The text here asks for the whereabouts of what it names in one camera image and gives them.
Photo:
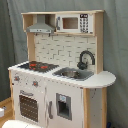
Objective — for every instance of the right grey red knob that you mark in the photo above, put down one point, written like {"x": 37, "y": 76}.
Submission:
{"x": 35, "y": 83}

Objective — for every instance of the grey red knob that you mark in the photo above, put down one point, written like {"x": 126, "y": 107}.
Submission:
{"x": 16, "y": 78}
{"x": 35, "y": 83}

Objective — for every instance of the grey range hood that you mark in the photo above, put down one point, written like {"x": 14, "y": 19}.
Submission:
{"x": 42, "y": 23}

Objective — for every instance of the cabinet door grey handle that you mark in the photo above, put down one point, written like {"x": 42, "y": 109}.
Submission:
{"x": 65, "y": 109}

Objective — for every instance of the metal sink basin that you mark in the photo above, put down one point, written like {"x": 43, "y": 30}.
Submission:
{"x": 72, "y": 73}

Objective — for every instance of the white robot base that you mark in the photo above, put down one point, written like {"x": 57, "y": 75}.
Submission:
{"x": 18, "y": 124}

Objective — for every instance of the left grey red knob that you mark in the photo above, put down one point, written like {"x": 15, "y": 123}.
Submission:
{"x": 16, "y": 78}

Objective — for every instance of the oven door with window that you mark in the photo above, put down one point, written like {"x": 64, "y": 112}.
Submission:
{"x": 29, "y": 107}

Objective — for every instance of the white microwave door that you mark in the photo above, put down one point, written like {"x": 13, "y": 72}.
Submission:
{"x": 72, "y": 23}

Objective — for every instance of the black stovetop red burners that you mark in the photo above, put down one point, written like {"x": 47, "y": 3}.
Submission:
{"x": 38, "y": 66}

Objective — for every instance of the wooden toy kitchen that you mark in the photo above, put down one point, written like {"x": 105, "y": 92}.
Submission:
{"x": 82, "y": 51}

